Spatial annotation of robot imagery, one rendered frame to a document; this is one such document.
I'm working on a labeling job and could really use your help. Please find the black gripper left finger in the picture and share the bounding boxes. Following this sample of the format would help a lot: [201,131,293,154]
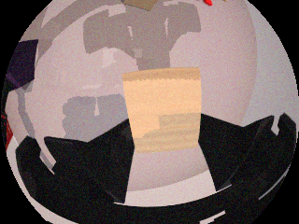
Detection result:
[44,119,135,204]

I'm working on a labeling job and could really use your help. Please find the small red block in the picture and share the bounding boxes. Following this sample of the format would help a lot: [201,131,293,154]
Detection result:
[205,0,212,6]

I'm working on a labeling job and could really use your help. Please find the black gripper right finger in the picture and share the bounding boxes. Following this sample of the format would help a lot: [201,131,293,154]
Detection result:
[198,113,274,191]

